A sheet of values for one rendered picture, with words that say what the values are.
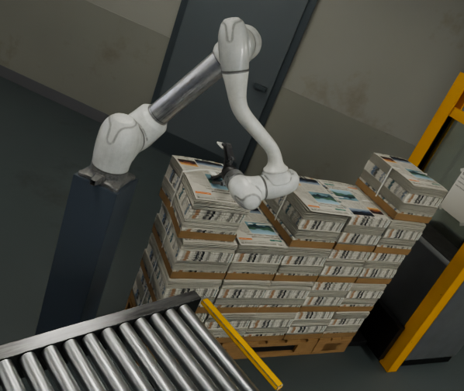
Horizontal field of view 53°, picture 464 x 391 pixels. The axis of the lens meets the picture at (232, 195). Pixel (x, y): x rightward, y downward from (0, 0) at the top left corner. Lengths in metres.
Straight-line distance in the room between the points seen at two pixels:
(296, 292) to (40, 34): 3.81
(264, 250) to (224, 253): 0.22
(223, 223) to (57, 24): 3.55
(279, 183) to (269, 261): 0.64
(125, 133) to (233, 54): 0.52
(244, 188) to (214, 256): 0.52
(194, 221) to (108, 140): 0.51
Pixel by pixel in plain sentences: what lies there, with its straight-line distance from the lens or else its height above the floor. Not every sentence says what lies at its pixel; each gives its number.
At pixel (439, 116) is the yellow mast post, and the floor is 1.56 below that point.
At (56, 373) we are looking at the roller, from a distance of 1.52.
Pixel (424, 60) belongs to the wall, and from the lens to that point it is 4.42.
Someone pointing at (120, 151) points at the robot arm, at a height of 1.16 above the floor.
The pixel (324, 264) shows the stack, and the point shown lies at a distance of 2.64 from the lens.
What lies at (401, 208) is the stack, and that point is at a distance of 2.68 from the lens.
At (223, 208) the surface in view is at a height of 1.02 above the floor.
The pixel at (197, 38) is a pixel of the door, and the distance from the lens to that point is 4.56.
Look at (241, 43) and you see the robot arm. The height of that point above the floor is 1.71.
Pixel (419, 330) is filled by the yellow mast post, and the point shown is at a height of 0.39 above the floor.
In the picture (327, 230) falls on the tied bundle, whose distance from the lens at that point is 2.47.
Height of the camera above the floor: 1.97
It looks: 25 degrees down
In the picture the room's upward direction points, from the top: 23 degrees clockwise
